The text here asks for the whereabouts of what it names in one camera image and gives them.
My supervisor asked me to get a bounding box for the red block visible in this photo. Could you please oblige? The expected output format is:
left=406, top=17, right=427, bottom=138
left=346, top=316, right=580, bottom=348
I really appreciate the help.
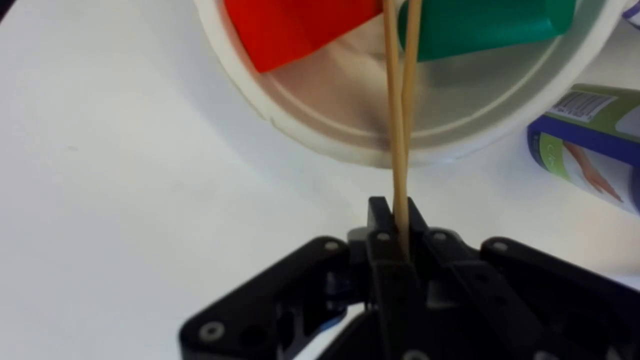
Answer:
left=221, top=0, right=381, bottom=72

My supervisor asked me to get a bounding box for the white paper bowl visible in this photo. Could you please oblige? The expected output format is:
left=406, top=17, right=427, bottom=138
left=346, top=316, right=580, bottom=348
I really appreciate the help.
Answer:
left=194, top=0, right=637, bottom=167

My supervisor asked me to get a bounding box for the green block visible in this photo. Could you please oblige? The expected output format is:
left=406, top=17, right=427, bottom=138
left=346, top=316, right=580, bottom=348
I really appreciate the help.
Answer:
left=418, top=0, right=576, bottom=61

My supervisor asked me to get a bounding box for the thin wooden stick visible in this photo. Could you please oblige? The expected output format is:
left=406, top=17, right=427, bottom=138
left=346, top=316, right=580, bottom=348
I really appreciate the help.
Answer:
left=381, top=0, right=409, bottom=255
left=397, top=0, right=424, bottom=136

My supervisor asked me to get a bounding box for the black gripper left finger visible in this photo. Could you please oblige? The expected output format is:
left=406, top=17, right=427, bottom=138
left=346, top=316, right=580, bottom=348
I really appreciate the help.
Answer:
left=178, top=195, right=427, bottom=360

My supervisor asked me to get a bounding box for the small printed bottle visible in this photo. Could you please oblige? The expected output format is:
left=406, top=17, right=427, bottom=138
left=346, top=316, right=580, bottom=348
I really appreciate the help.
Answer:
left=526, top=83, right=640, bottom=213

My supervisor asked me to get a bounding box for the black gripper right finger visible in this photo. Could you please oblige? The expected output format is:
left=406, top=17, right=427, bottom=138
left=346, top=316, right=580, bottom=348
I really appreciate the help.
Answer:
left=409, top=210, right=640, bottom=360

